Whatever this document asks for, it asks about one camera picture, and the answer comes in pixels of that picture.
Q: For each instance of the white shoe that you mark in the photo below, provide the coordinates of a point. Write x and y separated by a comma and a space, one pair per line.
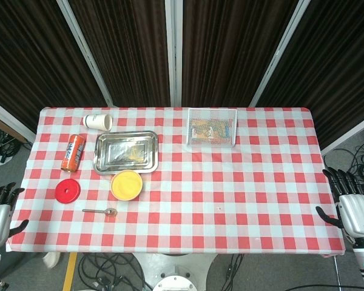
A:
51, 260

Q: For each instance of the yellow batter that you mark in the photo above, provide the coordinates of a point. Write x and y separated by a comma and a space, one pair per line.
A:
127, 183

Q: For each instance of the red white checked tablecloth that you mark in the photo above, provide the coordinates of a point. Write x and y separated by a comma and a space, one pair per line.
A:
200, 188

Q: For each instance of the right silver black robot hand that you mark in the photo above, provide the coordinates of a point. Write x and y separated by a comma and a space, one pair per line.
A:
358, 215

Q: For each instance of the orange drink can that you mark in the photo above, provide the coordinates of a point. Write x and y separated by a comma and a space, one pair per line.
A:
72, 153

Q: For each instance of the red round plastic lid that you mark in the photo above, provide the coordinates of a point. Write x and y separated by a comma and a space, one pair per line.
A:
62, 194

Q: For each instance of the white partition frame rail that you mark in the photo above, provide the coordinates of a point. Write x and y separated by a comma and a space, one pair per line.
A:
6, 116
352, 133

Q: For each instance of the metal spoon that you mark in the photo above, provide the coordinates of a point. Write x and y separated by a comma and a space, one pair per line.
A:
110, 211

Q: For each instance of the colourful flat package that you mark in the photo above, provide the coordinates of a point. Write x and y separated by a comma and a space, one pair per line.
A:
210, 128

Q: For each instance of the dark ribbed partition panel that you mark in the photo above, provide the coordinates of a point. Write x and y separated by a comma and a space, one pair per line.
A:
24, 45
224, 45
124, 45
336, 45

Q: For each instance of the stainless steel rectangular tray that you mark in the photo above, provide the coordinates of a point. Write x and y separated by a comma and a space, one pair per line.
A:
103, 151

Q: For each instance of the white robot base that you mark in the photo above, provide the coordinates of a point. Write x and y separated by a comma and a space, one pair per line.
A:
173, 272

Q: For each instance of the white bowl of orange liquid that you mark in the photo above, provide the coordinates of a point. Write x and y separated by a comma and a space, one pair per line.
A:
127, 199

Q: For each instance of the white partition frame post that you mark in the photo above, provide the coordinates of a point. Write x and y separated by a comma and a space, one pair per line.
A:
279, 51
85, 51
173, 51

